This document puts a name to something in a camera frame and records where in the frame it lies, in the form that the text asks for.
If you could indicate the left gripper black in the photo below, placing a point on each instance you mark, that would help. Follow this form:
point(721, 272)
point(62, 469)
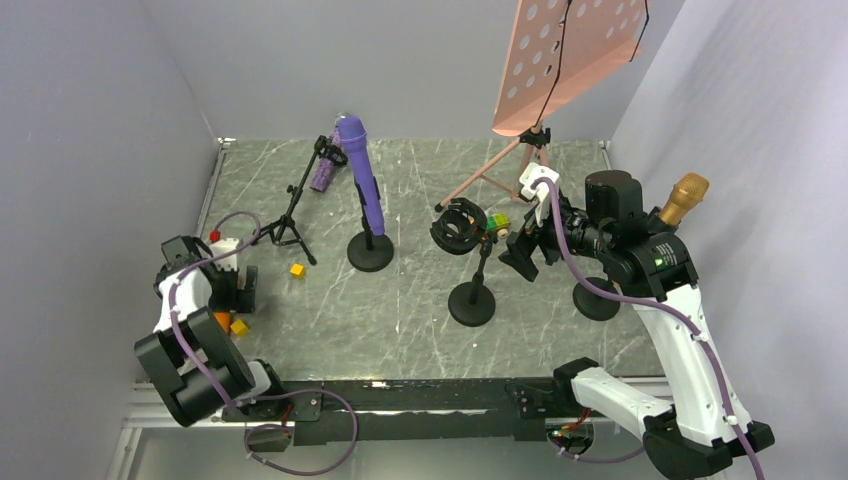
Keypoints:
point(237, 300)

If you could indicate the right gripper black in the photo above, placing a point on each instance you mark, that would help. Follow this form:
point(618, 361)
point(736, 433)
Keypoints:
point(521, 245)

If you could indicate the orange microphone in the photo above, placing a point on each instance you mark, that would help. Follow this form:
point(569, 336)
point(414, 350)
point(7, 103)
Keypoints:
point(224, 320)

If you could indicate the black shock mount desk stand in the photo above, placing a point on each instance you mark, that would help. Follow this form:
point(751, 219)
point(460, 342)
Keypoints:
point(461, 230)

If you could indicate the black tripod mic stand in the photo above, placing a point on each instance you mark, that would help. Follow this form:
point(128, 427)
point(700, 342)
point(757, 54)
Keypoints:
point(283, 231)

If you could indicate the glitter purple silver microphone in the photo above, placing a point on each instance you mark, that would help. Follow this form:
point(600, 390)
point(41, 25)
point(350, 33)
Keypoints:
point(326, 169)

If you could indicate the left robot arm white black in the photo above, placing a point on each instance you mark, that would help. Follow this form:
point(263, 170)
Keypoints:
point(190, 358)

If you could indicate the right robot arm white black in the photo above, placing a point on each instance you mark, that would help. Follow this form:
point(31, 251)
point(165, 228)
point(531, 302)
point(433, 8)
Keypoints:
point(620, 254)

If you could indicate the black round stand right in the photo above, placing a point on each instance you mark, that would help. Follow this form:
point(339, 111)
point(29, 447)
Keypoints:
point(595, 307)

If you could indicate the black round base mic stand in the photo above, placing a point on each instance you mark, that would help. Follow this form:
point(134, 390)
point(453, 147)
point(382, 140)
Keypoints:
point(365, 251)

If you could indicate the gold microphone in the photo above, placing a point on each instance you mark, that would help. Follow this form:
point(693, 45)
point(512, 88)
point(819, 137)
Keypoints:
point(686, 194)

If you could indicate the pink music stand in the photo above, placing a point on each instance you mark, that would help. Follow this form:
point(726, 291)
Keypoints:
point(558, 51)

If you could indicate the colourful toy block car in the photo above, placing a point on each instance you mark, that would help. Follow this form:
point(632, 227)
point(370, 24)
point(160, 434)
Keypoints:
point(498, 224)

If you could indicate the yellow cube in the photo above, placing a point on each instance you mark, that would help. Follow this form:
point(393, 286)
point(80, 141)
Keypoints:
point(239, 328)
point(298, 271)

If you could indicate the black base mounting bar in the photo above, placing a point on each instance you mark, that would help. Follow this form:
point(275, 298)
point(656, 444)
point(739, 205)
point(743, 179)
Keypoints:
point(523, 409)

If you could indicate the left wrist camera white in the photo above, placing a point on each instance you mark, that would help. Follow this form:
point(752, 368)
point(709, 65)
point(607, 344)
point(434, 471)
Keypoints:
point(224, 251)

